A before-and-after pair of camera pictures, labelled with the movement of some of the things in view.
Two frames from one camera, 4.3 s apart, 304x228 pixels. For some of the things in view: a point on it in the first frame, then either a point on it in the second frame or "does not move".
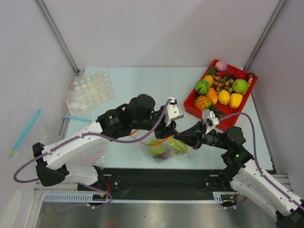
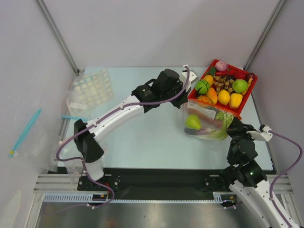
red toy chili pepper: [232, 73] does not move
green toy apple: [239, 86] does not move
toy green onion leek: [181, 147] to [222, 134]
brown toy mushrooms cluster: [222, 83] does not move
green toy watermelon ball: [202, 86] does not move
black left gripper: [165, 131] to [183, 99]
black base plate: [158, 184] does not move
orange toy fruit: [209, 79] does not move
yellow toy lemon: [223, 97] does not move
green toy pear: [156, 149] to [193, 122]
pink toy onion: [221, 66] does not move
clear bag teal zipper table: [87, 119] does not move
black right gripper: [200, 136] to [236, 127]
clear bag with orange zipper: [163, 149] to [206, 121]
